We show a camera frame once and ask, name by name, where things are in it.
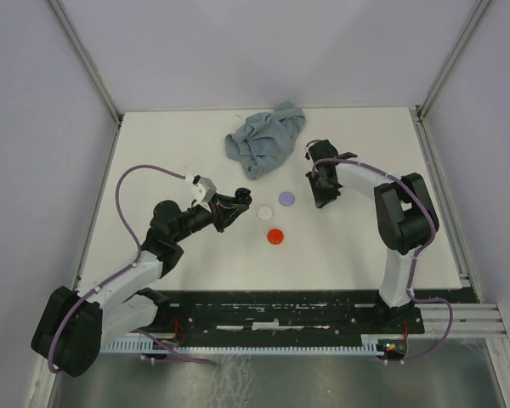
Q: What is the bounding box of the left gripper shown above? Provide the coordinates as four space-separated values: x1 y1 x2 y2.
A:
172 192 249 243

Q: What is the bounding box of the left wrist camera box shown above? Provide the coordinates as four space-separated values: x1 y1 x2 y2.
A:
191 175 217 211

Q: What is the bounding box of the aluminium frame post left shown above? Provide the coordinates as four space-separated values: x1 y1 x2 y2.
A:
45 0 123 125

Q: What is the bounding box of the aluminium frame post right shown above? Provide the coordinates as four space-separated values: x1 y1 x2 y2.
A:
416 0 494 122

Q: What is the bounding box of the crumpled blue denim cloth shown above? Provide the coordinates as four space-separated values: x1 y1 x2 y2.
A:
224 102 306 181

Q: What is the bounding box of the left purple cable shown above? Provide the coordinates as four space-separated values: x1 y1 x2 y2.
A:
46 164 217 374

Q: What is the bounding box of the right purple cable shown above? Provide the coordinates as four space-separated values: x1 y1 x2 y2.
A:
303 139 454 366

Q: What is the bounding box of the small green circuit board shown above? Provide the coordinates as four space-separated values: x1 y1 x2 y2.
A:
382 340 407 360

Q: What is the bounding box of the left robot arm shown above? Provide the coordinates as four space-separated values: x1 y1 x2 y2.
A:
31 188 252 377

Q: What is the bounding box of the purple round charging case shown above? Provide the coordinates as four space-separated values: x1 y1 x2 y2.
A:
278 191 296 207

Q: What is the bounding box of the aluminium frame post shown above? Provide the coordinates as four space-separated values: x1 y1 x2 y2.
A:
416 0 494 122
45 0 123 125

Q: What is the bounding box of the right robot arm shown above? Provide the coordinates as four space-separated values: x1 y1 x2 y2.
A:
305 139 439 332

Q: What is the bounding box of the orange round charging case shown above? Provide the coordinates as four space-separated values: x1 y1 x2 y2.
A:
267 228 285 245

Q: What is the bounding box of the white slotted cable duct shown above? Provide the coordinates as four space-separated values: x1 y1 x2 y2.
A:
100 334 388 356

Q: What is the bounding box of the purple cable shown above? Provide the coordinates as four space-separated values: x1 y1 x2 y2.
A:
303 139 454 366
46 164 217 374

